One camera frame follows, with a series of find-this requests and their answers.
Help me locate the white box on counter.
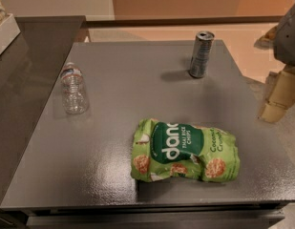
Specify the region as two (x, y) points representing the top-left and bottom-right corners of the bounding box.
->
(0, 0), (20, 55)

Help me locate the green rice chips bag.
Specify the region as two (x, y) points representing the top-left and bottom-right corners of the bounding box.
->
(131, 118), (240, 182)

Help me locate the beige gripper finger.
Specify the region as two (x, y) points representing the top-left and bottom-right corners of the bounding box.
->
(259, 65), (295, 123)
(261, 26), (277, 47)

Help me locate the clear plastic water bottle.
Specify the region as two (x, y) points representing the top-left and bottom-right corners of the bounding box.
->
(60, 62), (89, 115)

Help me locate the silver blue redbull can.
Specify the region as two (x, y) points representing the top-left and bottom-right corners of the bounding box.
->
(189, 31), (215, 78)

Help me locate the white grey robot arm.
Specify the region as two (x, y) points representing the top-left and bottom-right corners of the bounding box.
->
(256, 4), (295, 123)

